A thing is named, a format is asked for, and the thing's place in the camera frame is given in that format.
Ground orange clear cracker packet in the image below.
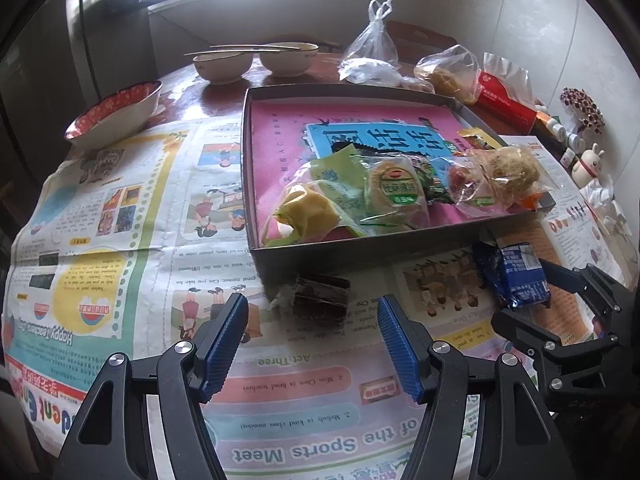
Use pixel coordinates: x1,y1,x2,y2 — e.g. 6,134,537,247
457,127,546,211

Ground dark refrigerator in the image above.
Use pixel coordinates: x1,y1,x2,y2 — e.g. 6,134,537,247
0,0,151,161

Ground plastic bag of fried snacks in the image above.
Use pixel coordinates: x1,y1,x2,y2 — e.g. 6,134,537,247
414,44,482,106

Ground newspaper sheet with orange panel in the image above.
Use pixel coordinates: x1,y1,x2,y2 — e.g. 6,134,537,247
390,132,628,361

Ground red tissue pack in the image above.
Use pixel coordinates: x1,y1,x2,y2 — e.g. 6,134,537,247
472,51,538,136

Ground dark brown cake clear wrapper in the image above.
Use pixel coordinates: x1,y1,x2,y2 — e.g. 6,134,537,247
270,274,351,322

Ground crumpled white tissue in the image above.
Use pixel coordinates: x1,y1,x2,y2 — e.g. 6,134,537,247
580,175,631,241

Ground dark grey shallow cardboard box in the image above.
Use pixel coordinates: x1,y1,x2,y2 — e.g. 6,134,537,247
241,85,557,273

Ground pink workbook with blue label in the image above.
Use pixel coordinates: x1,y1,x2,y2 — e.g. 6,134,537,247
249,97,501,248

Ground yellow pastry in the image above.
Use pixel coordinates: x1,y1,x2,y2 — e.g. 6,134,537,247
260,152,371,248

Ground tied clear plastic bag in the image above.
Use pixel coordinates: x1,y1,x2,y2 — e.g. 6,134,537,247
339,0,436,93

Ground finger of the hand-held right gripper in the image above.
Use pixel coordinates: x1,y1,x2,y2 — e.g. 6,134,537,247
491,309,629,402
539,259,636,336

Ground black green cartoon snack packet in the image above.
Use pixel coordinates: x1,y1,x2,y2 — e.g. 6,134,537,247
345,142,453,206

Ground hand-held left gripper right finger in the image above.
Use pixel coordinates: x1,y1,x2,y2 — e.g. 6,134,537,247
377,295,566,480

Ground white ceramic bowl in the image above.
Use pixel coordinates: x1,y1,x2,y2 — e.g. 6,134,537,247
258,42,319,76
192,52,254,85

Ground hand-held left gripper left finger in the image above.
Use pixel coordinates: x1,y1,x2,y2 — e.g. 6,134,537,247
52,292,249,480

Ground clear packet with red sweet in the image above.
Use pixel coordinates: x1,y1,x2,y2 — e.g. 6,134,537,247
447,162,501,208

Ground white rabbit figurine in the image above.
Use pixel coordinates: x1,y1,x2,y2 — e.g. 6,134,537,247
570,142,603,188

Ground dark wooden chair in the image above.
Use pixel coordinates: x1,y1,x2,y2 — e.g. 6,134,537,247
385,20,457,58

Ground fluffy floss pastry clear packet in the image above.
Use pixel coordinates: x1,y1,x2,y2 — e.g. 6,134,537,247
467,145,543,211

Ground blue biscuit packet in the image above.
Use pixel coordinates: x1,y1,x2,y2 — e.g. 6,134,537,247
472,241,551,309

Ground brown dried flower decoration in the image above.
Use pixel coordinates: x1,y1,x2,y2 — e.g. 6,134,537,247
559,86,605,135

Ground colourful student newspaper sheet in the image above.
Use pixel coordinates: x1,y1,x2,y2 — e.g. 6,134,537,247
0,114,506,480

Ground round pastry with green label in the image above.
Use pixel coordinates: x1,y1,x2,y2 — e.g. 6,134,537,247
362,157,431,231

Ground red patterned bowl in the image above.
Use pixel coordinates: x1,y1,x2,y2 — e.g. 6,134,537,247
64,80,163,150

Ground wooden chopsticks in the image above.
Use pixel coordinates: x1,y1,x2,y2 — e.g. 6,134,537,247
183,49,261,57
209,44,315,52

